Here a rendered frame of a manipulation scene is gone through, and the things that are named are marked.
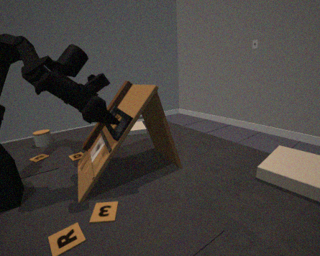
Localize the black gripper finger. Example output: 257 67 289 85
92 102 119 125

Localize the white paper label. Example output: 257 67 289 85
90 137 105 162

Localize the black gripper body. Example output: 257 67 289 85
61 81 105 124

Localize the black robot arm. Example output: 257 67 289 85
0 33 110 99

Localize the grey cylinder with tan lid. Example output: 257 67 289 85
33 129 52 147

